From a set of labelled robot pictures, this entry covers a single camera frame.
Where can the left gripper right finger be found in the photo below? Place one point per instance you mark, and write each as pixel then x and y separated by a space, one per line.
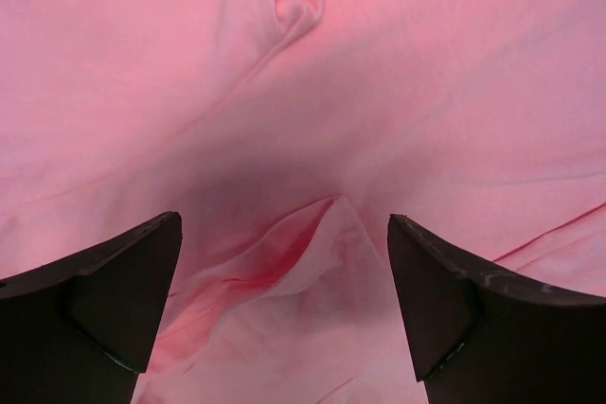
pixel 479 333

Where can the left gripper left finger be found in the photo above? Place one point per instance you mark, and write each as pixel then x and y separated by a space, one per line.
pixel 82 329

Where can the pink t shirt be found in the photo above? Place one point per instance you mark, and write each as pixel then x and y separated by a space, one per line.
pixel 286 133

